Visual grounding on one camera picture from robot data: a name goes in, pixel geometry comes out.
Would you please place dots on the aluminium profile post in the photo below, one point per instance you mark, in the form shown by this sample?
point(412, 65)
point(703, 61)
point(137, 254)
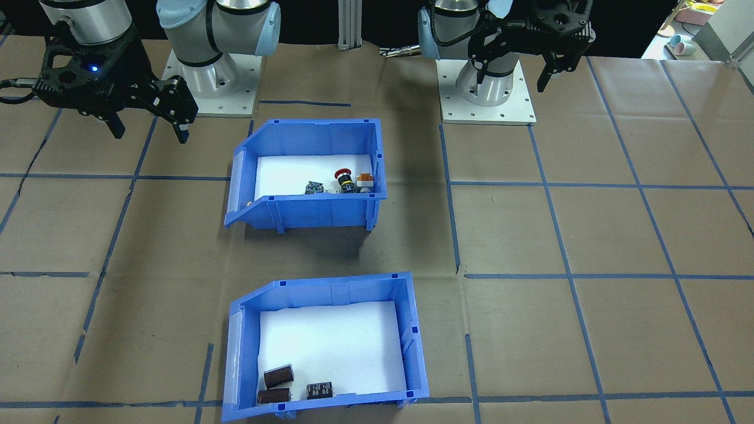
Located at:
point(350, 26)

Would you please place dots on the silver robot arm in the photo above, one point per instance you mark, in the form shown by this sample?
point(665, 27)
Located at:
point(495, 88)
point(218, 23)

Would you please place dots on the dark brown cylindrical battery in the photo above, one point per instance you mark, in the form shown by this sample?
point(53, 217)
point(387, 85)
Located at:
point(274, 396)
point(278, 376)

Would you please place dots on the pink container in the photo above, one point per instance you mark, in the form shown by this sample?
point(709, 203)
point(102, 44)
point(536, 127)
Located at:
point(698, 13)

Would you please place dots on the grey button orange block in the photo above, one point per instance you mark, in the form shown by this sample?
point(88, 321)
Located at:
point(365, 181)

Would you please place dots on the black battery white print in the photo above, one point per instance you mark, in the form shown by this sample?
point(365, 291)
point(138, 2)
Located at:
point(319, 390)

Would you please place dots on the white side table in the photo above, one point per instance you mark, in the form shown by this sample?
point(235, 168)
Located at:
point(654, 50)

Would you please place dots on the silver metal bracket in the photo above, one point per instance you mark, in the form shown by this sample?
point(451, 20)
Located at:
point(397, 52)

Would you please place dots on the blue plastic storage bin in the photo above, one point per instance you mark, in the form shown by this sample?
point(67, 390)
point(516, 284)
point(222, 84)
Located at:
point(330, 291)
point(318, 215)

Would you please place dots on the pink small cup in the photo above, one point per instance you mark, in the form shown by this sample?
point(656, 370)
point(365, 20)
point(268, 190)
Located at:
point(687, 49)

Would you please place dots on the red cap button grey block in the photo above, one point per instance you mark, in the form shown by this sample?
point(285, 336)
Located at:
point(314, 187)

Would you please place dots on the aluminium profile bar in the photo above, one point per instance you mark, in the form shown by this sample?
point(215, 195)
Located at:
point(727, 50)

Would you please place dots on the red mushroom emergency stop button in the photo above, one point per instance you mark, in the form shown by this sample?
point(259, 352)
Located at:
point(344, 179)

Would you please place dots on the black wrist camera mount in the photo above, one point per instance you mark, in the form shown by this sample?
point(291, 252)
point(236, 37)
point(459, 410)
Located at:
point(59, 79)
point(565, 23)

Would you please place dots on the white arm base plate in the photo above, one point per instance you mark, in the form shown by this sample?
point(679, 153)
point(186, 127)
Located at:
point(235, 100)
point(518, 112)

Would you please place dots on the light blue small cup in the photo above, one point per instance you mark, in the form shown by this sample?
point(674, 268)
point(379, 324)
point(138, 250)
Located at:
point(676, 41)

